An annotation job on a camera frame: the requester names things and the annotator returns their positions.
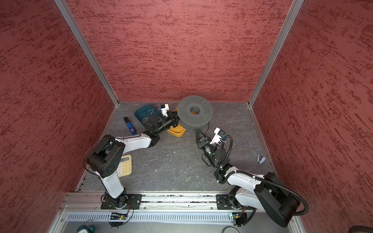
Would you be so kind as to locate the yellow plastic bin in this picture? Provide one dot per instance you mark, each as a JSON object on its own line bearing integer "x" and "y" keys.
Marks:
{"x": 175, "y": 128}

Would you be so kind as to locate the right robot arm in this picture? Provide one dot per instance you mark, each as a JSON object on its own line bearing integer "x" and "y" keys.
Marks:
{"x": 265, "y": 192}

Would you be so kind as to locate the right corner aluminium post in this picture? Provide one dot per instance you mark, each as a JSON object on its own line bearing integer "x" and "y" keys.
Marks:
{"x": 286, "y": 27}

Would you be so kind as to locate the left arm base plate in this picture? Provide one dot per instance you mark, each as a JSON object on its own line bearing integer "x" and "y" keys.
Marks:
{"x": 124, "y": 201}

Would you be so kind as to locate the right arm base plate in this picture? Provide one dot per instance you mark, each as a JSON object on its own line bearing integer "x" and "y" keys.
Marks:
{"x": 227, "y": 202}

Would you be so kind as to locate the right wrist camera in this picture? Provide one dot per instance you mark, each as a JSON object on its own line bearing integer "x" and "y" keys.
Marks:
{"x": 218, "y": 137}

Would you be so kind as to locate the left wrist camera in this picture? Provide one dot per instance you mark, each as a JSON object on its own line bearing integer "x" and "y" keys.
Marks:
{"x": 164, "y": 109}

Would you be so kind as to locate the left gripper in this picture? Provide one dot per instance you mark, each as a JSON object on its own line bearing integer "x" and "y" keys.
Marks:
{"x": 175, "y": 119}

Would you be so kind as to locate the teal plastic bin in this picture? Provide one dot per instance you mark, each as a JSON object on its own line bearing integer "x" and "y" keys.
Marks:
{"x": 148, "y": 115}

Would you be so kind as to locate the yellow calculator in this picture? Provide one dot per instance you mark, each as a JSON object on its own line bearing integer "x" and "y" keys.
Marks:
{"x": 125, "y": 166}

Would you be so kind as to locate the aluminium front rail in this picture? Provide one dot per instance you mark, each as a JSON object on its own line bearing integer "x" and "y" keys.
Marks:
{"x": 151, "y": 201}

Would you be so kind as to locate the grey perforated cable spool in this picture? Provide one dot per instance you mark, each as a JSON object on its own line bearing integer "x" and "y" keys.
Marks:
{"x": 195, "y": 112}

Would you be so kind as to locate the small blue grey clip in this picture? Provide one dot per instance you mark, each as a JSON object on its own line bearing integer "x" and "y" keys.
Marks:
{"x": 260, "y": 159}

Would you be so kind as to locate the teal object below rail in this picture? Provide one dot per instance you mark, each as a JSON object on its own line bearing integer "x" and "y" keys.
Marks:
{"x": 87, "y": 227}

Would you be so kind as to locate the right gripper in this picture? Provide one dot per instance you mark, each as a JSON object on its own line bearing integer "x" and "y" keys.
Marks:
{"x": 203, "y": 142}

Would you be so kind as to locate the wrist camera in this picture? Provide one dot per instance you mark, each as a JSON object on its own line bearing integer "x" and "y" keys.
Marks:
{"x": 164, "y": 109}
{"x": 218, "y": 137}

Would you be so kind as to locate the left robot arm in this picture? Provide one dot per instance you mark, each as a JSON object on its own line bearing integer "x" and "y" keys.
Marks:
{"x": 106, "y": 155}

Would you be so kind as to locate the left corner aluminium post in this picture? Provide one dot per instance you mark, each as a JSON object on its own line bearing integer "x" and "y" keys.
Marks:
{"x": 78, "y": 34}

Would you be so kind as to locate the corner aluminium post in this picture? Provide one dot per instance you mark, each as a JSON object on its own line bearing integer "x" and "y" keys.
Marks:
{"x": 286, "y": 27}
{"x": 78, "y": 34}

